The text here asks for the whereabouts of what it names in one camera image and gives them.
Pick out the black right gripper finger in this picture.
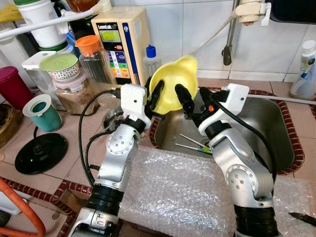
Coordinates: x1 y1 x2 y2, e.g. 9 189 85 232
175 84 197 118

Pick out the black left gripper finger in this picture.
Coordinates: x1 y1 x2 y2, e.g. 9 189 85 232
151 79 165 113

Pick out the yellow plastic bowl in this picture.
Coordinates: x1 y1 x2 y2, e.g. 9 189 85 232
149 55 199 113

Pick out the thin white stick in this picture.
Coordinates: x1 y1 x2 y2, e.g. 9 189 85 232
175 143 214 154
179 133 207 148

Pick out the green liquid bottle blue cap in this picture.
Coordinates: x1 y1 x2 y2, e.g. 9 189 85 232
143 45 161 79

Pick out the steel bowl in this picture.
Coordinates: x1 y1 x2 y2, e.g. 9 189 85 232
103 106 124 131

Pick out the beige water ionizer machine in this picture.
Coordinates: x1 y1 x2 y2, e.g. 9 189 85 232
92 7 151 86

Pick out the steel sink basin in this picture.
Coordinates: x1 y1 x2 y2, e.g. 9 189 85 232
148 88 304 174

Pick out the glass pitcher orange lid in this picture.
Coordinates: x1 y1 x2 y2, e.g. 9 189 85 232
75 35 117 85

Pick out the brown powder jar pink lid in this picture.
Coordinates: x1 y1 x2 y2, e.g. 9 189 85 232
53 74 99 115

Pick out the clear bubble wrap sheet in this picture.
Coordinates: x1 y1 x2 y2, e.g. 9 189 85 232
118 146 316 237

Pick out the patterned bowl green lid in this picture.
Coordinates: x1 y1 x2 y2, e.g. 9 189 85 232
39 53 81 81

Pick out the teal cup white funnel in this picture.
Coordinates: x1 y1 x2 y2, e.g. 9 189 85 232
23 94 63 132

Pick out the white water tap head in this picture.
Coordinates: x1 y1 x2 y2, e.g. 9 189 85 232
234 0 272 26

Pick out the clear container white lid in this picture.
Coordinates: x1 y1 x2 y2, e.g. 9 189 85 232
22 51 66 110

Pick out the white jar green band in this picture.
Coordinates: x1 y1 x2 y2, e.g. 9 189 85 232
14 0 69 50

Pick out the white water pipe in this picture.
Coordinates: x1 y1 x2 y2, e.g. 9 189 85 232
0 0 113 41

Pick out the maroon plastic cup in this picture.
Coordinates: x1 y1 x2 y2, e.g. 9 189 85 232
0 66 34 110

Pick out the brown wooden trivet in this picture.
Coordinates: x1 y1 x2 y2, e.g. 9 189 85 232
0 104 24 149

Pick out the yellow cloth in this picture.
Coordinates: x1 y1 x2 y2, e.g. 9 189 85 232
0 4 24 24

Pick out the white flat tray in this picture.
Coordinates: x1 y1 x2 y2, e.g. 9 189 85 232
0 190 21 215

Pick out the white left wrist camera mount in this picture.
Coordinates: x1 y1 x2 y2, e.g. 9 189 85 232
120 83 152 131

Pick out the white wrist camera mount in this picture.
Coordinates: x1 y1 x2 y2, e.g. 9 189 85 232
120 83 152 131
200 83 250 137

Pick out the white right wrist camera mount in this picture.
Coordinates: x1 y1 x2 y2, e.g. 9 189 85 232
200 83 250 137

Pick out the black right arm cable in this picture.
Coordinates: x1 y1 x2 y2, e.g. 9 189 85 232
215 100 277 179

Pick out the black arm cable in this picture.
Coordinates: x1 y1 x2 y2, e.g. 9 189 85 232
77 88 122 187
215 100 277 179

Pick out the steel pipe with grey handle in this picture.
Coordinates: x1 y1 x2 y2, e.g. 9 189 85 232
222 20 241 66

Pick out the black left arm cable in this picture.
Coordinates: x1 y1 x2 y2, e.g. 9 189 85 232
77 88 122 187

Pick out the thin white hose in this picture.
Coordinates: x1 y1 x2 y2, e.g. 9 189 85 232
190 14 237 57

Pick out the orange hose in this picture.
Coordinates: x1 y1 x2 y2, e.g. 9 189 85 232
0 178 46 237

